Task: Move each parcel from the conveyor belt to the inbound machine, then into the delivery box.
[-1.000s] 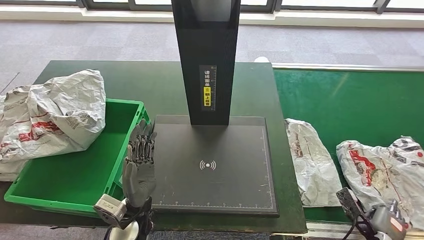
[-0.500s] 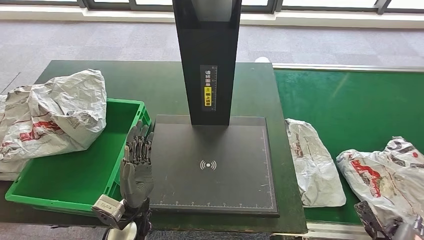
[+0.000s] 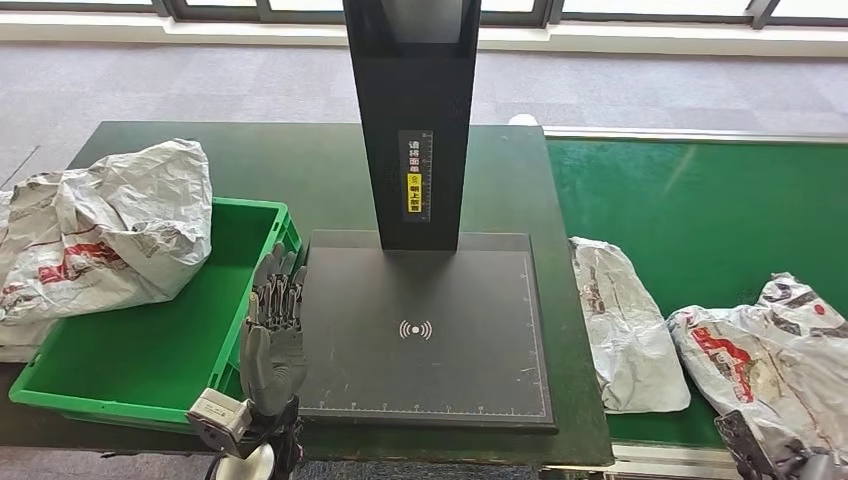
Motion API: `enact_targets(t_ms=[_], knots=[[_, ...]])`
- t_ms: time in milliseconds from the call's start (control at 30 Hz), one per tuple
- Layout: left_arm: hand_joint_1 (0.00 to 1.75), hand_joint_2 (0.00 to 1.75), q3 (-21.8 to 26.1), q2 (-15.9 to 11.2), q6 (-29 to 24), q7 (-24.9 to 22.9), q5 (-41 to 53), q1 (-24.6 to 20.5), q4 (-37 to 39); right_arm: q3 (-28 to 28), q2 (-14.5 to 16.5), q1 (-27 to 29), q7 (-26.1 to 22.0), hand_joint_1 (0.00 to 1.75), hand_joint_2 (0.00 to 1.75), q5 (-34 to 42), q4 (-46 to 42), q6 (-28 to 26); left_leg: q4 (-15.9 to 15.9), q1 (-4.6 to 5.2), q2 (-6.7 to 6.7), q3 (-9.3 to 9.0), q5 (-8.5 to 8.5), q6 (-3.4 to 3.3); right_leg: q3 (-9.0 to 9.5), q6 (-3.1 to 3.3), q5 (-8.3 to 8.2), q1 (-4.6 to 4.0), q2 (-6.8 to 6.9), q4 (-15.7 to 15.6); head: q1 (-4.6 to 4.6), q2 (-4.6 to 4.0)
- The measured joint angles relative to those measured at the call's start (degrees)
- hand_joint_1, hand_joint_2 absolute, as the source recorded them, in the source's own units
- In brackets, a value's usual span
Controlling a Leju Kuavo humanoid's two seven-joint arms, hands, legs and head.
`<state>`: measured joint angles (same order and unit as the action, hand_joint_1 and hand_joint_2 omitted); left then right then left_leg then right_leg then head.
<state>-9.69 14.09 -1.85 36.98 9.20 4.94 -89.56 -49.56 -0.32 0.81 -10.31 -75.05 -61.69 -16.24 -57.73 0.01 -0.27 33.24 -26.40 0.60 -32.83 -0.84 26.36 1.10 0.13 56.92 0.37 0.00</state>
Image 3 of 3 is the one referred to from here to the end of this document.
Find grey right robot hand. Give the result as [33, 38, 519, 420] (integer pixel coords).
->
[788, 450, 848, 480]

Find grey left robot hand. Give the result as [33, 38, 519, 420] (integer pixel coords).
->
[239, 242, 309, 419]

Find grey parcel bag red logo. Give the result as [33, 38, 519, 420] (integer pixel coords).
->
[665, 271, 848, 465]
[0, 137, 215, 326]

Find grey parcel bag brown stains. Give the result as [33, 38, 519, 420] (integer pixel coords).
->
[568, 236, 692, 415]

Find green conveyor belt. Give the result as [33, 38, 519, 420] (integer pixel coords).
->
[546, 137, 848, 452]

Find green plastic crate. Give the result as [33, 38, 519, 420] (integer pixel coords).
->
[9, 197, 305, 435]

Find dark green table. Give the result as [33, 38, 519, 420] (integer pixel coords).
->
[0, 121, 614, 468]

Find black yellow label sticker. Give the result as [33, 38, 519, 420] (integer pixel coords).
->
[398, 129, 435, 224]

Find white window sill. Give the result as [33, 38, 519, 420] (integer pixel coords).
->
[0, 14, 848, 60]

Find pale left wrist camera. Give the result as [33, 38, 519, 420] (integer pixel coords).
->
[185, 388, 255, 460]

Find dark window frame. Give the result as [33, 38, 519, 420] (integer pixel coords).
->
[0, 0, 848, 31]

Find aluminium conveyor frame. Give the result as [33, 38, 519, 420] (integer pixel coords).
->
[541, 125, 848, 480]

